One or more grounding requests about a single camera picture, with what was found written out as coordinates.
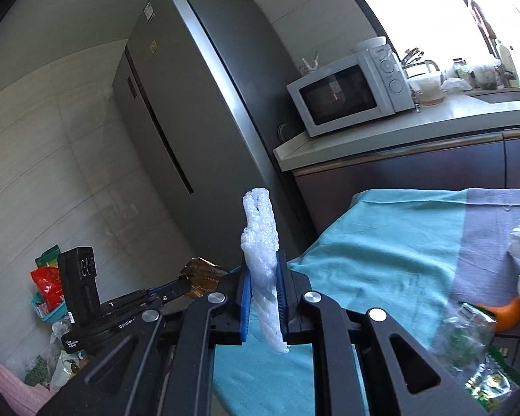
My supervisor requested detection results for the white foam fruit net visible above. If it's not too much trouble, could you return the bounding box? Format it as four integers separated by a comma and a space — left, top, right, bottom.
240, 188, 289, 354

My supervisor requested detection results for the brown gold wrapper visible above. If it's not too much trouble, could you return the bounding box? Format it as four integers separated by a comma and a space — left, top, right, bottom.
180, 257, 228, 298

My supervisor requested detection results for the clear green plastic wrapper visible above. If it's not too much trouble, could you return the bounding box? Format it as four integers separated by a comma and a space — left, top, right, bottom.
431, 302, 497, 376

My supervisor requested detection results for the orange peel piece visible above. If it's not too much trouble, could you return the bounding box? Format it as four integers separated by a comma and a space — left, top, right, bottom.
477, 297, 520, 332

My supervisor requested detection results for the snoopy green snack packet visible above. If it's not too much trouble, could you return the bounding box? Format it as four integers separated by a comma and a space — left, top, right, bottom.
464, 346, 520, 412

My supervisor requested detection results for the kitchen counter with cabinets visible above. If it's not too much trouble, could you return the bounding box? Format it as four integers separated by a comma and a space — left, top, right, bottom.
274, 88, 520, 232

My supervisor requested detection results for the red snack bag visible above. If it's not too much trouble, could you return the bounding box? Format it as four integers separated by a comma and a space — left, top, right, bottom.
31, 267, 64, 311

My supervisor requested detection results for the teal and grey tablecloth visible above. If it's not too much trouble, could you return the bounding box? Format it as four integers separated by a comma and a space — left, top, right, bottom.
214, 188, 520, 415

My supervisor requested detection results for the grey refrigerator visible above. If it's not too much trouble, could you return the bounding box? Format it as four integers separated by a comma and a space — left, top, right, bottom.
113, 0, 315, 268

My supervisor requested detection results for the white microwave oven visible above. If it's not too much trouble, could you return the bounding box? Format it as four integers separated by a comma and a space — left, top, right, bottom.
286, 44, 414, 137

